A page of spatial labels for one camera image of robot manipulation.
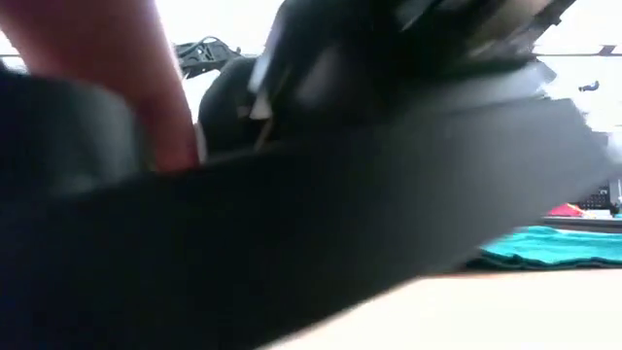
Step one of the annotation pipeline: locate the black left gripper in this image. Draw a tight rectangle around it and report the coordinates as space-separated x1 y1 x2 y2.
0 98 614 350

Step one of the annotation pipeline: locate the orange toy carrot green top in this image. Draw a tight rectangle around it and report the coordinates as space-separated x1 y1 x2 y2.
0 0 201 172

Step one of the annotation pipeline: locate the dark teal cloth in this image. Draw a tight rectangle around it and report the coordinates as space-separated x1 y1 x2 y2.
466 225 622 271

